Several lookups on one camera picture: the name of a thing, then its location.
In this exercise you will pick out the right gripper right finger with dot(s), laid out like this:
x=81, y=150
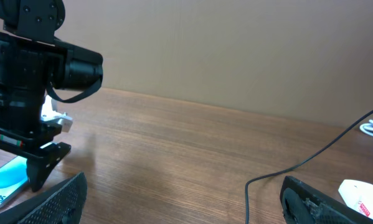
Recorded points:
x=303, y=204

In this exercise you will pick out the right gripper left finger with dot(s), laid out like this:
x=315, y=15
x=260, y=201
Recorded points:
x=61, y=204

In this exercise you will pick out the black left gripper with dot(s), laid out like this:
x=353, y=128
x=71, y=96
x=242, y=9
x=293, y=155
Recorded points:
x=24, y=133

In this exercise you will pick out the teal screen smartphone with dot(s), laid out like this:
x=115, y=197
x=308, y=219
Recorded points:
x=13, y=178

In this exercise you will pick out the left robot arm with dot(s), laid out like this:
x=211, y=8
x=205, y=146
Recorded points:
x=34, y=64

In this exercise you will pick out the white power strip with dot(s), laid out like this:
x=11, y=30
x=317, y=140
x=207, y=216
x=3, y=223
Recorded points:
x=358, y=196

